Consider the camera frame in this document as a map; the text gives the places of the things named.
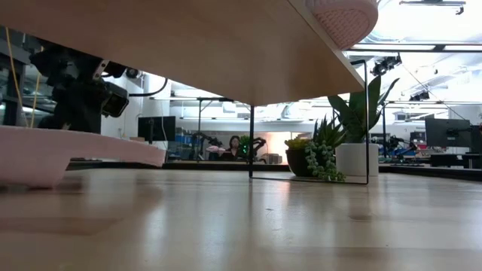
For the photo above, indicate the black aluminium table frame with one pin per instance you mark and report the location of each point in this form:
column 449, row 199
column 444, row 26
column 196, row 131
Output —
column 211, row 165

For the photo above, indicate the black framed window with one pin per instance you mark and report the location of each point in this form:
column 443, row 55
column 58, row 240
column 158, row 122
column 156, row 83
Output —
column 11, row 94

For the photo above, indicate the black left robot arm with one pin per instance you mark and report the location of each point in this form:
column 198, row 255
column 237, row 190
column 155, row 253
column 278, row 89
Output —
column 49, row 60

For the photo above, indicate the distant blue equipment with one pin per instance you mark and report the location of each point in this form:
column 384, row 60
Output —
column 397, row 151

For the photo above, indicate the round black wall camera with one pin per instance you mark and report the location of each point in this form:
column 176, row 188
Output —
column 132, row 73

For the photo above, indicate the distant black metal frame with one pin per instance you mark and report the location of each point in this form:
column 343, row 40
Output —
column 218, row 99

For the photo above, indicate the black monitor on stand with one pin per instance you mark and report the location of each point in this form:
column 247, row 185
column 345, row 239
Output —
column 156, row 128

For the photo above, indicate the small cardboard box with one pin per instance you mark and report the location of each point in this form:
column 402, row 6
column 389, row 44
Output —
column 137, row 139

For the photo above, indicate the distant cardboard boxes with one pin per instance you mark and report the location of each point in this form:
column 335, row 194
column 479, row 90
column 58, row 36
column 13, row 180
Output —
column 275, row 159

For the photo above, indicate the snake plant in white pot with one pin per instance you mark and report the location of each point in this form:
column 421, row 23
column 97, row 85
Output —
column 352, row 160

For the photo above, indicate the long ceiling light bar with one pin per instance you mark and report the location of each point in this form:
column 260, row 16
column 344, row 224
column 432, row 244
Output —
column 395, row 47

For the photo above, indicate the large black monitor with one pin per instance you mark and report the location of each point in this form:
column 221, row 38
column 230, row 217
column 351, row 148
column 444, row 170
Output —
column 448, row 131

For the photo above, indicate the distant pink object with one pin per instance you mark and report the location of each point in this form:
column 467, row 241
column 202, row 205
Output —
column 215, row 149

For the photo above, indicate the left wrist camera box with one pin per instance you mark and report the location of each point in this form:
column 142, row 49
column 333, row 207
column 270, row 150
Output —
column 115, row 99

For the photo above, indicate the distant black desk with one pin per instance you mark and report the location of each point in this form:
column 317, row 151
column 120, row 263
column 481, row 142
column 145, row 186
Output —
column 452, row 160

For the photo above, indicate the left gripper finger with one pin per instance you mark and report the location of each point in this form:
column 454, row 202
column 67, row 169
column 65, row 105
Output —
column 49, row 122
column 79, row 113

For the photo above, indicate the person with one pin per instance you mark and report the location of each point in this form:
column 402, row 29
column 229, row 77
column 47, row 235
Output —
column 234, row 144

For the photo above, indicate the black camera on distant frame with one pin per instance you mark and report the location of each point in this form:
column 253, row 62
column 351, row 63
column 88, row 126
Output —
column 386, row 64

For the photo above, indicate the hanging ceiling light fixture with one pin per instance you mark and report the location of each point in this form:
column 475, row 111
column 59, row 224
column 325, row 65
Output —
column 433, row 3

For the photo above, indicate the black device on distant frame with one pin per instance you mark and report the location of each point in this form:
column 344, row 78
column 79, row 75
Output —
column 418, row 96

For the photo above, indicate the distant green plant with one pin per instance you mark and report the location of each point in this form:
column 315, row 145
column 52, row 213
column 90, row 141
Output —
column 244, row 147

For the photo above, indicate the succulent plant in dark pot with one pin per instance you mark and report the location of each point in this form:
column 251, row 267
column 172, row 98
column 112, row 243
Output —
column 297, row 162

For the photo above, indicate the pink rubber slide sandal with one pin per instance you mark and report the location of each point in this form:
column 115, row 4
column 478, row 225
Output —
column 37, row 158
column 346, row 22

